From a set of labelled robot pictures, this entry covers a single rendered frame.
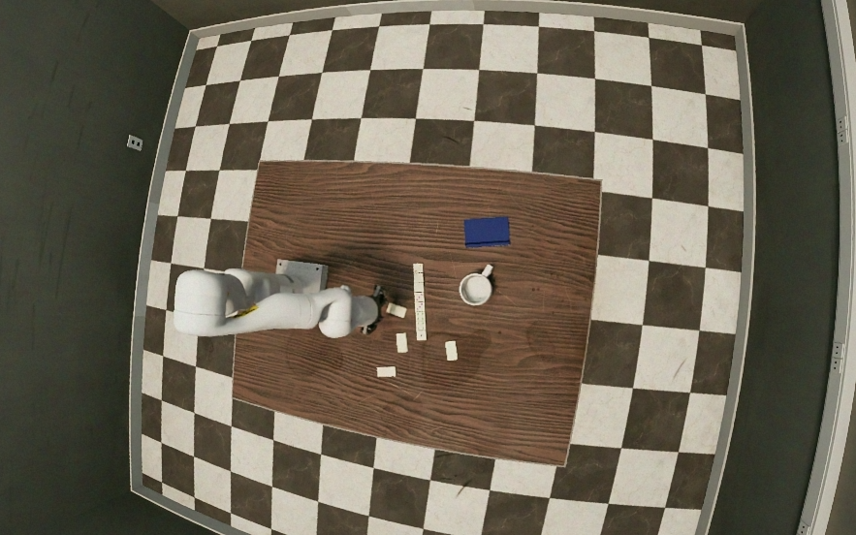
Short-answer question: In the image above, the blue notebook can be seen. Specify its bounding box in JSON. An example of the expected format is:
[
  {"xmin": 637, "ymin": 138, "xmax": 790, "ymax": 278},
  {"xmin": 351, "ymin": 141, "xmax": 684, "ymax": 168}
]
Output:
[{"xmin": 464, "ymin": 217, "xmax": 510, "ymax": 248}]

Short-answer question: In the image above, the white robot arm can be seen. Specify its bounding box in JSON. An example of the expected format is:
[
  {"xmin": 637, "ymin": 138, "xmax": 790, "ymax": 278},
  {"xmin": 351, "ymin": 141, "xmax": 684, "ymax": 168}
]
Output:
[{"xmin": 174, "ymin": 268, "xmax": 378, "ymax": 338}]

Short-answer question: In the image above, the white mug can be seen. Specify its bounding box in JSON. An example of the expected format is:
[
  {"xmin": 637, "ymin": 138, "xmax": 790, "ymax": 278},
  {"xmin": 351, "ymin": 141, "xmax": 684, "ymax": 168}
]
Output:
[{"xmin": 460, "ymin": 265, "xmax": 493, "ymax": 305}]

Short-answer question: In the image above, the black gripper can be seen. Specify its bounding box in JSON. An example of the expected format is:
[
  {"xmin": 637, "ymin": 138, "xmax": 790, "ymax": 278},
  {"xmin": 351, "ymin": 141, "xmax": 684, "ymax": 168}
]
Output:
[{"xmin": 360, "ymin": 285, "xmax": 389, "ymax": 335}]

